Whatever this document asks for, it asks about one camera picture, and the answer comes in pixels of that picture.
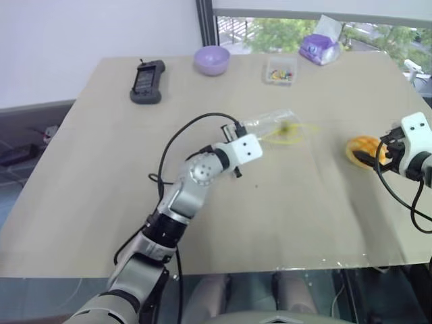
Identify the purple tissue pack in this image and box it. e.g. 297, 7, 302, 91
298, 14, 349, 66

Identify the black handheld controller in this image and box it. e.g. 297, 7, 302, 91
130, 58, 167, 106

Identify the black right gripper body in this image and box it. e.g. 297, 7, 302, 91
379, 126, 407, 173

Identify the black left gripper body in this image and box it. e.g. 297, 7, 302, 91
221, 123, 246, 179

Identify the white device with cable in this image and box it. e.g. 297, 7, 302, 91
402, 59, 432, 82

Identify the clear box with colourful pins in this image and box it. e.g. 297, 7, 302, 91
262, 55, 299, 87

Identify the orange round snack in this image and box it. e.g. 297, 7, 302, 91
344, 134, 387, 170

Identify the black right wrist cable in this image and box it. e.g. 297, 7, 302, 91
375, 136, 432, 234

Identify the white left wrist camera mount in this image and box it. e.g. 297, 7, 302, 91
215, 133, 264, 170

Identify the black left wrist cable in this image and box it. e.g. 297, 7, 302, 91
148, 113, 246, 203

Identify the dark window frame post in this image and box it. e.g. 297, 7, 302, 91
195, 0, 222, 49

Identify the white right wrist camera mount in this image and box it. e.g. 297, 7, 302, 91
400, 111, 432, 159

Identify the grey rounded robot leg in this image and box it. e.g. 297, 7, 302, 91
191, 272, 232, 319
272, 269, 319, 315

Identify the clear plastic bag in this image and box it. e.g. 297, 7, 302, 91
240, 107, 322, 148

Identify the purple bowl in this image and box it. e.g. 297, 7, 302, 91
193, 46, 232, 77

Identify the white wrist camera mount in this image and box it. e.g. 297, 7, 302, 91
400, 111, 432, 159
215, 133, 264, 170

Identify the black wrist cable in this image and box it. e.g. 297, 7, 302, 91
148, 113, 246, 203
375, 136, 432, 234

